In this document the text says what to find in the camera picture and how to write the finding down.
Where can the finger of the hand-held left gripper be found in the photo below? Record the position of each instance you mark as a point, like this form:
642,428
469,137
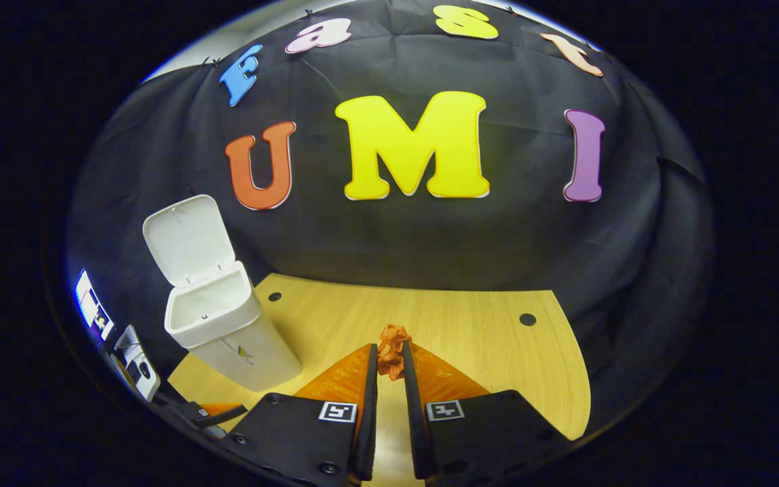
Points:
224,415

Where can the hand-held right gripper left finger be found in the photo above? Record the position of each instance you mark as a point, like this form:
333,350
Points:
368,433

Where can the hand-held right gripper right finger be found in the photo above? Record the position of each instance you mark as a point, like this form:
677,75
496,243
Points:
415,433

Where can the white desktop garbage bin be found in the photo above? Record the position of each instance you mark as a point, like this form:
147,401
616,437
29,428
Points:
227,338

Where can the orange paper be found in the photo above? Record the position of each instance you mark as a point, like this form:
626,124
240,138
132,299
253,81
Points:
391,352

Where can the wooden desktop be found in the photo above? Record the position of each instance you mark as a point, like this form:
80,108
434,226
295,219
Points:
470,338

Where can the white computer desk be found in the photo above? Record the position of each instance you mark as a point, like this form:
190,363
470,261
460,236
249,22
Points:
134,355

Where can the computer monitor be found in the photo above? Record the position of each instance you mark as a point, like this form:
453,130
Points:
90,304

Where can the black backdrop cloth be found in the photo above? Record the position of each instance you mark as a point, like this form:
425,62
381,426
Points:
430,237

